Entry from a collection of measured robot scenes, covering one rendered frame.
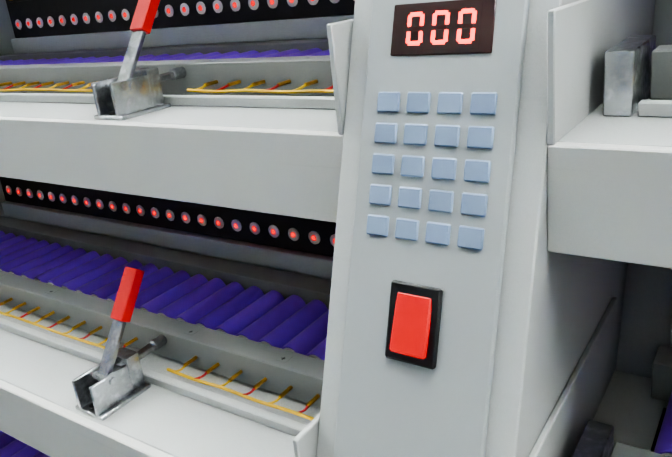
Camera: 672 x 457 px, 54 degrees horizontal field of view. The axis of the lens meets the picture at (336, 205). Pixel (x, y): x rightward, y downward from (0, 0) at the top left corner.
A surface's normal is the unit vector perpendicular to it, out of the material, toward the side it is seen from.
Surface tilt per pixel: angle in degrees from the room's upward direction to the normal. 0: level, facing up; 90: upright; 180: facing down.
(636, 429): 19
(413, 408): 90
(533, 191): 90
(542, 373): 90
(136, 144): 109
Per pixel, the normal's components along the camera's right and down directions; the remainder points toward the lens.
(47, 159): -0.55, 0.33
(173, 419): -0.11, -0.94
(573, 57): 0.83, 0.10
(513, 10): -0.55, 0.00
